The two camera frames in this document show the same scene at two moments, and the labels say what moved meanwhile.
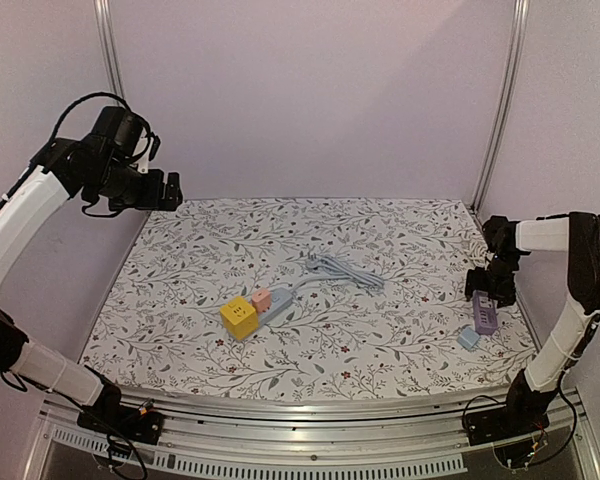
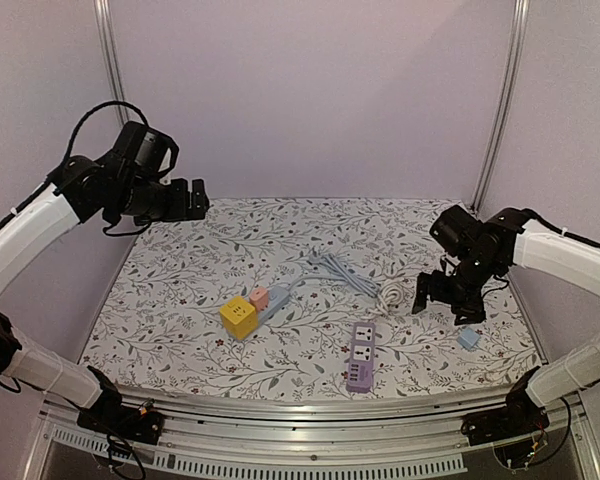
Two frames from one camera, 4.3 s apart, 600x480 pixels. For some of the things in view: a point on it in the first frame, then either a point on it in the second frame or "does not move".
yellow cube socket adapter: [239, 317] does not move
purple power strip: [485, 315] → [361, 365]
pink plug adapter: [261, 300] does not move
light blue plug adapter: [468, 337] does not move
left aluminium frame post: [104, 12] does not move
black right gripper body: [496, 280] → [441, 285]
